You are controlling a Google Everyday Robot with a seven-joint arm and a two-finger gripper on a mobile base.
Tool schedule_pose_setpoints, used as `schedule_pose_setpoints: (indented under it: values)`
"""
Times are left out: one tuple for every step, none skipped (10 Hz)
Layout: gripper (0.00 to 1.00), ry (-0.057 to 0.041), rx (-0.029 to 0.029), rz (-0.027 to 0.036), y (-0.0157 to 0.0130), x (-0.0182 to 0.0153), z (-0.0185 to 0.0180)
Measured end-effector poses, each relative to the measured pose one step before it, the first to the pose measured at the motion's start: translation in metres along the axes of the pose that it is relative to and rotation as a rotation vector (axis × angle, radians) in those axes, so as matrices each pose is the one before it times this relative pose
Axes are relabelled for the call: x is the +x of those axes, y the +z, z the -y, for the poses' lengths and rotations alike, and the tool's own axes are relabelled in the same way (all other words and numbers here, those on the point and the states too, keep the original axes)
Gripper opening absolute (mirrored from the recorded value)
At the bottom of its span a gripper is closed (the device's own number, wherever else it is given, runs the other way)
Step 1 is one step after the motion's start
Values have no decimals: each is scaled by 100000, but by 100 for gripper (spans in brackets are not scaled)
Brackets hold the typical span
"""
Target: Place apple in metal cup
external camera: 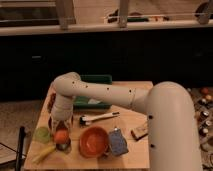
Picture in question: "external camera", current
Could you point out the green tray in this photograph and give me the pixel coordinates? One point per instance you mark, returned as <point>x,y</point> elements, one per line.
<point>82,102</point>

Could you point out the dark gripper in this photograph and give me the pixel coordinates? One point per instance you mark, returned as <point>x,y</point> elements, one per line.
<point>56,125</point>

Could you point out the orange bowl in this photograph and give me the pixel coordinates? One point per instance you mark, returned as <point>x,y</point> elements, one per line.
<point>93,142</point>

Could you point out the blue-grey sponge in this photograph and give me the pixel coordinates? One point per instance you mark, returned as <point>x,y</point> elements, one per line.
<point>117,143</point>

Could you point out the green plastic cup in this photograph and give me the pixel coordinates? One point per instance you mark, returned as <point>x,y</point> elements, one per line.
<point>42,135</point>

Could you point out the brown wooden block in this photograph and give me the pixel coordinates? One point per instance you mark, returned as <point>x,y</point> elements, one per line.
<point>139,132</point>

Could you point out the black pole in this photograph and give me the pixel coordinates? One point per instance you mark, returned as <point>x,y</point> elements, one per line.
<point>19,152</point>

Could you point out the orange-red apple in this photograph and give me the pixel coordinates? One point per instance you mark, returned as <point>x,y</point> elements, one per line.
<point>61,137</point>

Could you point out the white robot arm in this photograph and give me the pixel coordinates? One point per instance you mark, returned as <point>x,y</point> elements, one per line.
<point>172,128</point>

